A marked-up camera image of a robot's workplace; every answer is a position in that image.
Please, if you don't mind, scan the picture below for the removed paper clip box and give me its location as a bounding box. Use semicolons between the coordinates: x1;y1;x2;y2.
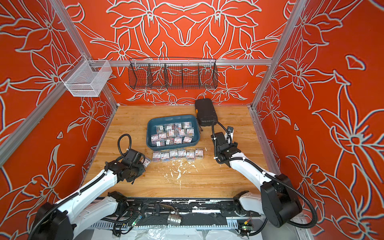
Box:
161;151;170;163
152;151;162;163
143;158;151;168
170;150;179;161
178;149;187;160
195;148;204;159

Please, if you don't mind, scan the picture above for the blue plastic storage tray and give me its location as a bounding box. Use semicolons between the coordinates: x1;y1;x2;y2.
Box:
146;115;200;151

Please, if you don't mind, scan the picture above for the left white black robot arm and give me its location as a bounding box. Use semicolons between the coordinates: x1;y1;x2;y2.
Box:
28;134;146;240

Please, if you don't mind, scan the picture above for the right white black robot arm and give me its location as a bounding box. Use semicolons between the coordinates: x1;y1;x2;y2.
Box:
211;121;318;229

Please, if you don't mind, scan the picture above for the black tool case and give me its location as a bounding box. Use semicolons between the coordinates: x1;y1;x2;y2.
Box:
195;99;218;127

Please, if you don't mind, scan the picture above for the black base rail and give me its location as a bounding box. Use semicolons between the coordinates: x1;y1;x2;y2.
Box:
102;198;265;230

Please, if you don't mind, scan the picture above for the white wire wall basket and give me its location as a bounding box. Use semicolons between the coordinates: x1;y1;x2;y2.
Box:
59;55;112;97

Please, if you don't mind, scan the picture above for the black wire wall basket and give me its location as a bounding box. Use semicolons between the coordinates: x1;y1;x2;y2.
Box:
128;57;219;90

